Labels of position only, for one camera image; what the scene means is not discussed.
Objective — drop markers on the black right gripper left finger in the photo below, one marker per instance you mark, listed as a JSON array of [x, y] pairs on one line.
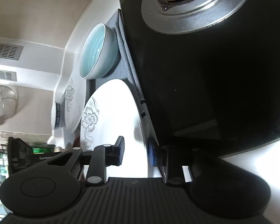
[[100, 158]]

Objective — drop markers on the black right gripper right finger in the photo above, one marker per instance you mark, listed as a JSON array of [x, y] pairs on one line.
[[166, 161]]

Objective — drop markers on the white floral plate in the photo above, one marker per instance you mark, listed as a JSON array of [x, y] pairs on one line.
[[75, 96], [111, 112]]

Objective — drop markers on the white floral plate behind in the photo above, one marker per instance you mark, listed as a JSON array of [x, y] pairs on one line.
[[75, 96]]

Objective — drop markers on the blue patterned white bowl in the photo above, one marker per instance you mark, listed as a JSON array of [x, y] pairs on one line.
[[57, 115]]

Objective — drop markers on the black box with text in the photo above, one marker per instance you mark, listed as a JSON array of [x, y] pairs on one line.
[[20, 155]]

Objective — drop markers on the black glass gas stove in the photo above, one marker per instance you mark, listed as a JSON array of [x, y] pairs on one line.
[[209, 71]]

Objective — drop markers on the dark grey mat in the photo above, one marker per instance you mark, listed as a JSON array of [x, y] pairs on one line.
[[124, 68]]

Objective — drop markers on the light blue ceramic bowl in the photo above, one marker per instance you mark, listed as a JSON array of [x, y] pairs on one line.
[[100, 52]]

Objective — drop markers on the metal mesh strainer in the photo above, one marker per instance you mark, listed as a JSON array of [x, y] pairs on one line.
[[8, 102]]

